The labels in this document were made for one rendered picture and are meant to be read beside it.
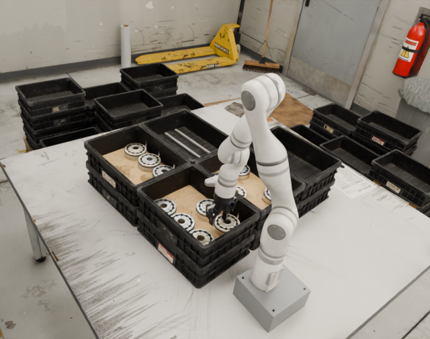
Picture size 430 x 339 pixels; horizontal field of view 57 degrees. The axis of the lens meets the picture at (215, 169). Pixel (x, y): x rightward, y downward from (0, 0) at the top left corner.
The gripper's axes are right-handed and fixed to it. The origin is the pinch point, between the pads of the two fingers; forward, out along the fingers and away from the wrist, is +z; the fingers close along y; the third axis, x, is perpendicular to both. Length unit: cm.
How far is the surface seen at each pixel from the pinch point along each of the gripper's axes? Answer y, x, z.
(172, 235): -18.3, 3.6, 2.7
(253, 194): 27.4, 8.6, 4.6
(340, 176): 93, 6, 16
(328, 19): 306, 195, 5
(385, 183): 143, 0, 35
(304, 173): 60, 8, 4
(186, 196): 0.7, 22.0, 5.8
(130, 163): -9, 54, 7
